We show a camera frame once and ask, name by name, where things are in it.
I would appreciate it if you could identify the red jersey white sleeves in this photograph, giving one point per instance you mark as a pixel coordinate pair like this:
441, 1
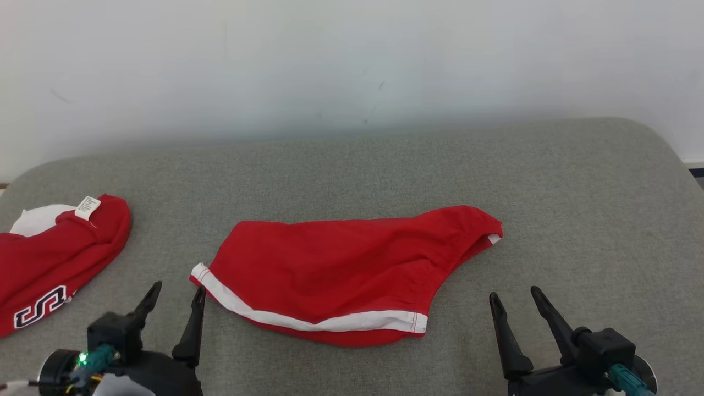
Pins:
49, 258

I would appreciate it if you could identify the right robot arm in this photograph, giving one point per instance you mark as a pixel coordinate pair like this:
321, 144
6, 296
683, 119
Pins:
648, 371

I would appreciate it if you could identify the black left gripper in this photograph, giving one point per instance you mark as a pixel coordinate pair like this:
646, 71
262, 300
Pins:
165, 377

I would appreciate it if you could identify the red shorts white stripe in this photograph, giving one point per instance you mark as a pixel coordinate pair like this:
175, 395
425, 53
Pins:
341, 264

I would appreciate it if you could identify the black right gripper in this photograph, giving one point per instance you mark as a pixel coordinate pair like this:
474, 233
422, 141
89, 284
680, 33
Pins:
566, 382

